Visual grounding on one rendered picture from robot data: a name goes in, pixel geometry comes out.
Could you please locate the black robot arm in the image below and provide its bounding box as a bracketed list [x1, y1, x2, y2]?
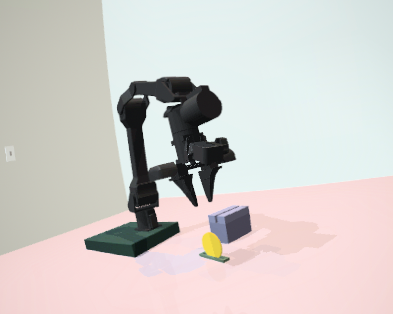
[117, 76, 229, 232]

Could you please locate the gold coin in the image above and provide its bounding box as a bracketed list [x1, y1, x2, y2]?
[202, 232, 223, 258]

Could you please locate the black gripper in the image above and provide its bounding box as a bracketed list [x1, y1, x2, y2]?
[148, 128, 237, 207]

